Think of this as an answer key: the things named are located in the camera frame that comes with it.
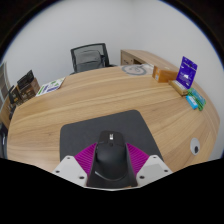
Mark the desk cable grommet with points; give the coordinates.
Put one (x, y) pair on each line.
(195, 146)

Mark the green white leaflet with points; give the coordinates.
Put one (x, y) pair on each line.
(50, 87)

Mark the orange cardboard box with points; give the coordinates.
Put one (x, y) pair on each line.
(163, 75)

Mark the small tan box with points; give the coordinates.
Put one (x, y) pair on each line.
(178, 87)

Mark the black mesh office chair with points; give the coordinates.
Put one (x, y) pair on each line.
(90, 57)

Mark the gripper right finger magenta ridged pad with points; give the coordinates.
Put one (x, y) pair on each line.
(146, 168)

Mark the dark brown display boxes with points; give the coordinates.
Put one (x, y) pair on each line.
(27, 87)

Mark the gripper left finger magenta ridged pad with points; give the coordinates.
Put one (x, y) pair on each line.
(76, 169)

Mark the black computer mouse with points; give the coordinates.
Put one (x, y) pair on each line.
(111, 167)

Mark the purple upright card box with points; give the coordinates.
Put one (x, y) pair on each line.
(186, 72)

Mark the wooden side cabinet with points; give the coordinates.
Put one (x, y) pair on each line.
(129, 57)

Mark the green flat package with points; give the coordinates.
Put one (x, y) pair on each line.
(198, 98)

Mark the dark grey mouse pad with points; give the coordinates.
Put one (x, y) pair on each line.
(77, 136)

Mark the small blue box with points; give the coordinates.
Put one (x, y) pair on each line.
(192, 102)

